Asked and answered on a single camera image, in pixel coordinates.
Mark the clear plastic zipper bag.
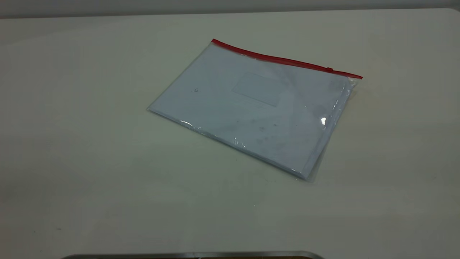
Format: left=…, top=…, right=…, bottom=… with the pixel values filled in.
left=147, top=38, right=363, bottom=182

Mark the silver metal edge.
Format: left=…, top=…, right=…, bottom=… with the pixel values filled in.
left=61, top=251, right=325, bottom=259

